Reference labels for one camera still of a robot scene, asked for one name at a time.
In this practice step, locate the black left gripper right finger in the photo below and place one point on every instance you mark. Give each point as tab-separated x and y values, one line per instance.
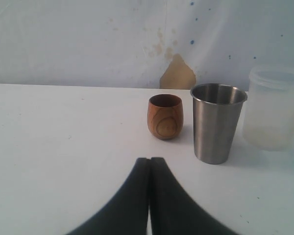
173	211

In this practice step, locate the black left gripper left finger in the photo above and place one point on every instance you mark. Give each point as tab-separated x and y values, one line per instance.
126	213

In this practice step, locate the round wooden cup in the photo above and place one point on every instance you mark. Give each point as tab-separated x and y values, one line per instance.
165	116

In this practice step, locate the stainless steel cup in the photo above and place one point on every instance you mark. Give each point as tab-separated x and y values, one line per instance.
216	111

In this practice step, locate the frosted plastic jar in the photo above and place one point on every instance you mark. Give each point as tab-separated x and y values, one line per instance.
269	113

